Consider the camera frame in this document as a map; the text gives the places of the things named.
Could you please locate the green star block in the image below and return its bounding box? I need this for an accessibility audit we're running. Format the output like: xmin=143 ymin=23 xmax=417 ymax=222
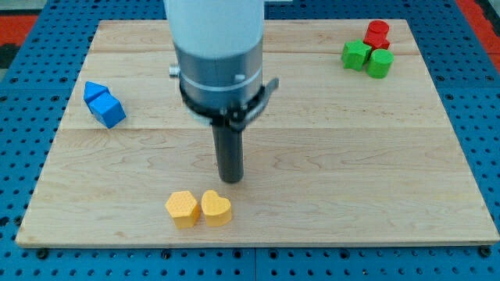
xmin=341 ymin=39 xmax=372 ymax=71

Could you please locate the green cylinder block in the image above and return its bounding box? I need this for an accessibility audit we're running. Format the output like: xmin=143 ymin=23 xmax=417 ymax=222
xmin=366 ymin=49 xmax=395 ymax=79

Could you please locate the red star block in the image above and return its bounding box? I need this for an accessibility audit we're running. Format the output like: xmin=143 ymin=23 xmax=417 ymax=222
xmin=363 ymin=33 xmax=391 ymax=50

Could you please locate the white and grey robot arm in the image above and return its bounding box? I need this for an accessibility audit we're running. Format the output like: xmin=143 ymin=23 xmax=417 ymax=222
xmin=164 ymin=0 xmax=279 ymax=132

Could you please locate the red cylinder block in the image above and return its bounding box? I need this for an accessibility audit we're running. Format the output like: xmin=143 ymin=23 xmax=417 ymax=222
xmin=366 ymin=20 xmax=390 ymax=38

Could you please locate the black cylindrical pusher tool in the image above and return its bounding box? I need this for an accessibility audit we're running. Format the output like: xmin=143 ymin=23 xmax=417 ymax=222
xmin=212 ymin=126 xmax=244 ymax=183

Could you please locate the blue triangular block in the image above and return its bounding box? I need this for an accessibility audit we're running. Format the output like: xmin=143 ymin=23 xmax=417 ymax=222
xmin=83 ymin=81 xmax=109 ymax=112

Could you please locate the yellow hexagon block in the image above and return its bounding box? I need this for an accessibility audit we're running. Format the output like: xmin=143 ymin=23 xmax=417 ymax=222
xmin=165 ymin=190 xmax=201 ymax=229

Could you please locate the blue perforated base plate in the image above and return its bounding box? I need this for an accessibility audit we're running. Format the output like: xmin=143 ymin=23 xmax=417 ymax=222
xmin=1 ymin=0 xmax=499 ymax=280

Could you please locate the blue cube block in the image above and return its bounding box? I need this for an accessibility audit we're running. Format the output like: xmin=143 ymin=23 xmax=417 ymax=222
xmin=89 ymin=93 xmax=127 ymax=129

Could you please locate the yellow heart block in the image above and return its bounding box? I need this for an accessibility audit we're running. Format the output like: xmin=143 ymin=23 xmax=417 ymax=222
xmin=202 ymin=190 xmax=232 ymax=227

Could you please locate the wooden board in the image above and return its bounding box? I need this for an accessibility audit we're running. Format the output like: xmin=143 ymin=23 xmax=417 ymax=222
xmin=16 ymin=20 xmax=499 ymax=248

